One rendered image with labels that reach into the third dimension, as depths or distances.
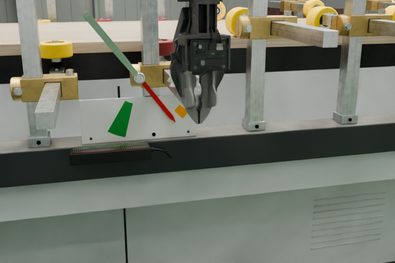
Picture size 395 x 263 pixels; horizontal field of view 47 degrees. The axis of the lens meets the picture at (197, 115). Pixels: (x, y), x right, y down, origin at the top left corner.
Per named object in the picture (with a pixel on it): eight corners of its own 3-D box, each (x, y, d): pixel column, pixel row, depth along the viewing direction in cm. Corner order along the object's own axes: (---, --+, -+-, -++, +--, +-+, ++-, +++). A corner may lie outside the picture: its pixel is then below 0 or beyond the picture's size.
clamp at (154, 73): (191, 86, 104) (191, 63, 102) (131, 88, 101) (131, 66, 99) (186, 81, 109) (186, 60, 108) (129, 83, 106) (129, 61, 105)
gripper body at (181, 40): (183, 76, 69) (182, -8, 66) (173, 68, 77) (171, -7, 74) (232, 74, 70) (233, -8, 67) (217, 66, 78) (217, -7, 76)
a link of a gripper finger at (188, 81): (186, 131, 72) (185, 73, 70) (178, 122, 78) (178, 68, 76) (205, 130, 73) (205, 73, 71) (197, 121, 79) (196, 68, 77)
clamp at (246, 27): (297, 38, 106) (299, 16, 105) (242, 40, 103) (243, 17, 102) (286, 36, 112) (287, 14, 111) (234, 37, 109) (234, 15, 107)
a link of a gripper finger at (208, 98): (205, 130, 73) (205, 73, 71) (197, 121, 79) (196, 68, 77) (224, 129, 74) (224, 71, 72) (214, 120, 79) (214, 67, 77)
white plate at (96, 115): (196, 135, 107) (196, 94, 104) (81, 144, 101) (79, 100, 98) (196, 135, 107) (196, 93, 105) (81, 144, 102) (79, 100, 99)
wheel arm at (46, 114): (56, 134, 75) (54, 108, 74) (34, 135, 74) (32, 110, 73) (65, 81, 116) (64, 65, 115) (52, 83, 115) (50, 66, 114)
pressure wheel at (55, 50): (81, 85, 115) (79, 39, 112) (59, 91, 109) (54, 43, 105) (58, 82, 119) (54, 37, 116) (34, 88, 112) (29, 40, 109)
